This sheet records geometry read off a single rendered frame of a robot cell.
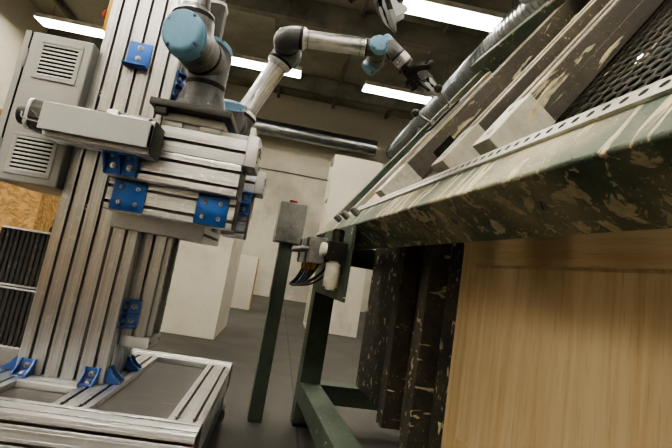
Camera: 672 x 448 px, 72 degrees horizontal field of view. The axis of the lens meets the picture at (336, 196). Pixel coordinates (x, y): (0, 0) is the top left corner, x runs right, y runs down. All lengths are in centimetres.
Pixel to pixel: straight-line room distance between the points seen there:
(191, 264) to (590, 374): 336
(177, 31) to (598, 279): 111
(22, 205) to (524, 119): 259
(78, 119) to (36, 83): 41
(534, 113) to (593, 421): 52
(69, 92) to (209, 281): 250
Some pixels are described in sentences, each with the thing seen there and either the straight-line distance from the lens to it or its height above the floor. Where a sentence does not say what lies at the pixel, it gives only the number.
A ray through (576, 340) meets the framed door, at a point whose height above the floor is 61.
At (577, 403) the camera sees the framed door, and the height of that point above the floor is 51.
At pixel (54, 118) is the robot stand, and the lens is 135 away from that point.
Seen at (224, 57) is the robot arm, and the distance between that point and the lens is 146.
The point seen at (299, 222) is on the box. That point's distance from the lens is 205.
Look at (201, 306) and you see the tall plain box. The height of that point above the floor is 24.
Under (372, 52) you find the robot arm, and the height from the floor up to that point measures 157.
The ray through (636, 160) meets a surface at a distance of 53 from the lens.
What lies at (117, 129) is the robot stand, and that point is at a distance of 129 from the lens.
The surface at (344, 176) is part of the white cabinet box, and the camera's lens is 551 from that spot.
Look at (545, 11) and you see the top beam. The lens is 219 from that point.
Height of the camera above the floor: 65
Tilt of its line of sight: 10 degrees up
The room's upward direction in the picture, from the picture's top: 9 degrees clockwise
